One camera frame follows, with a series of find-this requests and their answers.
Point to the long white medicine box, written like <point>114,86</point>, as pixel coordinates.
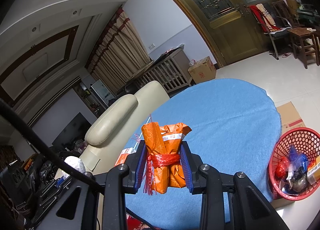
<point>313,174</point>

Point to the red plastic trash basket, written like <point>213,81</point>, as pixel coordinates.
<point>305,140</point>

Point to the blue white small carton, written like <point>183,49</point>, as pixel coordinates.
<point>287,190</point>

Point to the black plastic bag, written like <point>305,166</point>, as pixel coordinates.
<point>300,184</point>

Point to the red white gift bag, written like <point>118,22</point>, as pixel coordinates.
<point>135,224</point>

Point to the white tissue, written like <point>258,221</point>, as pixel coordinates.
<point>75,163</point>

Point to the cardboard box by wall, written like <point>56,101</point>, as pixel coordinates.
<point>202,71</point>

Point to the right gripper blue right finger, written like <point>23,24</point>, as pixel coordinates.
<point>186,163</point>

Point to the long white stick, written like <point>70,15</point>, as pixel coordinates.
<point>138,137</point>

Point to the orange white tissue box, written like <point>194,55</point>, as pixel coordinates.
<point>124,154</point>

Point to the grey wooden crib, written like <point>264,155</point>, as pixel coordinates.
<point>170,70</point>

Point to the black flat television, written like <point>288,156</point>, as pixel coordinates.
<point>75,130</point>

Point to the brown wooden double door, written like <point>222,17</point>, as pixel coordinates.
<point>228,27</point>

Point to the cream leather sofa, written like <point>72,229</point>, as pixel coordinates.
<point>109,134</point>

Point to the beige striped curtain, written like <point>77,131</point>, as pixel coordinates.
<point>118,54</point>

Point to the dark wooden stool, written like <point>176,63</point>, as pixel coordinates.
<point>305,44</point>

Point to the chair with red cloth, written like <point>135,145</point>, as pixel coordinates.
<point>273,26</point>

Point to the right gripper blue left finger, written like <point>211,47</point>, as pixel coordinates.
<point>139,164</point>

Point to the blue plastic bag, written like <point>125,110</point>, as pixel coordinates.
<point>298,159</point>

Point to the orange packet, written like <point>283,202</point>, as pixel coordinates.
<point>163,162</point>

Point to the flat cardboard under basket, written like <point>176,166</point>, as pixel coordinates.
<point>290,118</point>

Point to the white refrigerator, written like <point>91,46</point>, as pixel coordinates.
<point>102,93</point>

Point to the red plastic bag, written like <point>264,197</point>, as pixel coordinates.
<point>282,168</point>

